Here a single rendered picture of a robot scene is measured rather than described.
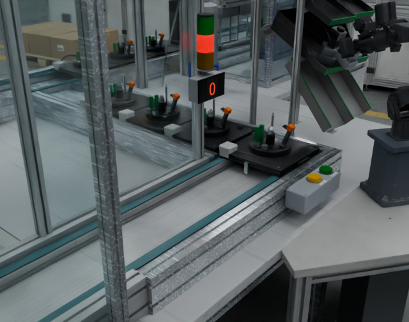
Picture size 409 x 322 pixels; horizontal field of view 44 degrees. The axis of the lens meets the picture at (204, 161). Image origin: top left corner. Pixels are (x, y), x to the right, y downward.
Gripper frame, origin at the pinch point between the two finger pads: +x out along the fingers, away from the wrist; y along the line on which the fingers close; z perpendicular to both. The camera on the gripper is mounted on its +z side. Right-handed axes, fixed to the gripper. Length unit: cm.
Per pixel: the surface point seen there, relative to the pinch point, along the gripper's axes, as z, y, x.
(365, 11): 11.6, -13.6, 3.6
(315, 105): -16.3, 8.3, 12.7
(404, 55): 0, -311, 230
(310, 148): -29.5, 18.0, 8.1
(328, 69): -5.3, 7.5, 4.4
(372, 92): -30, -297, 266
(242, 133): -20.8, 29.7, 28.6
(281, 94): -11, -34, 84
